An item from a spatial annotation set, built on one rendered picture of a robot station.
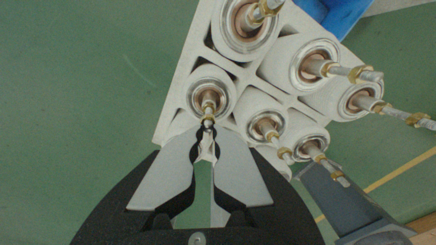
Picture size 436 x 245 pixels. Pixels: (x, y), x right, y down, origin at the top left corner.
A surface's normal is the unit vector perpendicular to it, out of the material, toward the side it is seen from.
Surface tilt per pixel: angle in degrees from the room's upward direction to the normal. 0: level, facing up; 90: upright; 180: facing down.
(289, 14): 0
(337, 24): 88
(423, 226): 90
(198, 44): 0
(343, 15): 88
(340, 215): 90
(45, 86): 0
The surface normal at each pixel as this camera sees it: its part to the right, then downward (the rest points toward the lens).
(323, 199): -0.87, -0.41
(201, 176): 0.04, 0.48
